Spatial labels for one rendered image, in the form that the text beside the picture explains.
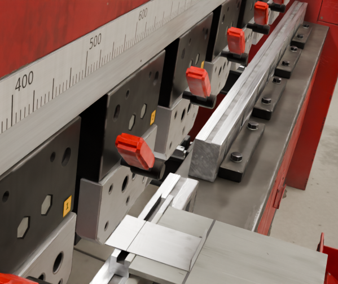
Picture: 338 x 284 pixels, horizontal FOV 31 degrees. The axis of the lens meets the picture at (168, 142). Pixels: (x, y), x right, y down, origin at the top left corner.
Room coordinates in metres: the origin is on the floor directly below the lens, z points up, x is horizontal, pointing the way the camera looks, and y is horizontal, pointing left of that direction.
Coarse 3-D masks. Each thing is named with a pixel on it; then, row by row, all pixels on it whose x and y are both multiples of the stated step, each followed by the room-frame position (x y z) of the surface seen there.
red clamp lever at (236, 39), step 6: (228, 30) 0.82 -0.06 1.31; (234, 30) 0.82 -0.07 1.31; (240, 30) 0.82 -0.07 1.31; (228, 36) 0.83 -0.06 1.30; (234, 36) 0.82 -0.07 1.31; (240, 36) 0.82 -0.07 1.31; (228, 42) 0.84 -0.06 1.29; (234, 42) 0.83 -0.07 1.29; (240, 42) 0.83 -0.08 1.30; (234, 48) 0.84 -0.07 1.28; (240, 48) 0.84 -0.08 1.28; (222, 54) 0.89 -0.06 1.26; (228, 54) 0.88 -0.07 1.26; (234, 54) 0.87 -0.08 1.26; (240, 54) 0.85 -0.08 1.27; (246, 54) 0.88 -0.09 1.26; (228, 60) 0.88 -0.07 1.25; (234, 60) 0.88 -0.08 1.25; (240, 60) 0.87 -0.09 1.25; (246, 60) 0.87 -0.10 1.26
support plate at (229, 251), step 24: (168, 216) 0.81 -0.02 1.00; (192, 216) 0.82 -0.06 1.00; (216, 240) 0.77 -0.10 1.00; (240, 240) 0.78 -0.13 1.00; (264, 240) 0.79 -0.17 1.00; (144, 264) 0.68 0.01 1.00; (216, 264) 0.71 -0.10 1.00; (240, 264) 0.72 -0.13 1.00; (264, 264) 0.72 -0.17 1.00; (288, 264) 0.73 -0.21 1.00; (312, 264) 0.74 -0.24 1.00
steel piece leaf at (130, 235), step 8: (128, 216) 0.79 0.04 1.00; (120, 224) 0.76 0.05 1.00; (128, 224) 0.77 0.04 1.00; (136, 224) 0.77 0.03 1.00; (120, 232) 0.74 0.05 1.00; (128, 232) 0.75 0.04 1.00; (136, 232) 0.75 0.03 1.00; (112, 240) 0.72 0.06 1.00; (120, 240) 0.72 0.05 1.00; (128, 240) 0.73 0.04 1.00; (120, 248) 0.70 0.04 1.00
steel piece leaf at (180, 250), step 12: (144, 228) 0.76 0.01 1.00; (156, 228) 0.77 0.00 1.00; (168, 228) 0.77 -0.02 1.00; (144, 240) 0.73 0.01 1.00; (156, 240) 0.74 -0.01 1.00; (168, 240) 0.74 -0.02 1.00; (180, 240) 0.75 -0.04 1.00; (192, 240) 0.75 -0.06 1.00; (204, 240) 0.75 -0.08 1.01; (132, 252) 0.70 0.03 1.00; (144, 252) 0.70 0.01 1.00; (156, 252) 0.71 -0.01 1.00; (168, 252) 0.71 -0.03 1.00; (180, 252) 0.72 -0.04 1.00; (192, 252) 0.72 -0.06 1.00; (168, 264) 0.69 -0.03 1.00; (180, 264) 0.69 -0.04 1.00; (192, 264) 0.69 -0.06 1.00
